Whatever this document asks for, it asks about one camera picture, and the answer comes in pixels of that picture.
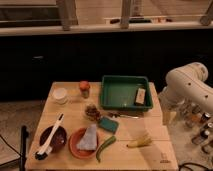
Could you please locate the orange plate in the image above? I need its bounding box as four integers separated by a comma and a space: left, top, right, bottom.
68, 128, 97, 159

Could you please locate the dark brown bowl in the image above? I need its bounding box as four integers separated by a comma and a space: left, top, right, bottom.
39, 126, 67, 153

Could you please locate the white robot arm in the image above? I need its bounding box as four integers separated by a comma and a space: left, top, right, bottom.
158, 62, 213, 125

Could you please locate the glass bowl with nuts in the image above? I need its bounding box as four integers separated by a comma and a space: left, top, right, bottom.
85, 104, 101, 121

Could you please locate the orange-lid spice jar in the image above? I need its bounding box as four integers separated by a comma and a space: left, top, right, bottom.
79, 81, 90, 98

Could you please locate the white folded cloth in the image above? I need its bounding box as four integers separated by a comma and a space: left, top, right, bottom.
77, 124, 97, 150

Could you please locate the white cup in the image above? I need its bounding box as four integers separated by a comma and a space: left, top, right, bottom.
52, 88, 68, 104

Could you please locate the black stand post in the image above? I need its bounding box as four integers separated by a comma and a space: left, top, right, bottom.
19, 125, 29, 171

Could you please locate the green plastic tray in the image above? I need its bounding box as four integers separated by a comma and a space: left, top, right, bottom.
100, 75, 153, 112

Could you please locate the metal knife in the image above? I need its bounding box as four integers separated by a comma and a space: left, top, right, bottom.
108, 113, 139, 119

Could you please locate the green chili pepper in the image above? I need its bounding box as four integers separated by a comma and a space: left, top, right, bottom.
96, 136, 116, 163

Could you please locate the teal sponge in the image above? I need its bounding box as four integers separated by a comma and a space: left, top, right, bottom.
98, 117, 118, 134

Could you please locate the small box in tray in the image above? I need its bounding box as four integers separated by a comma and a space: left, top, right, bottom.
135, 88, 146, 105

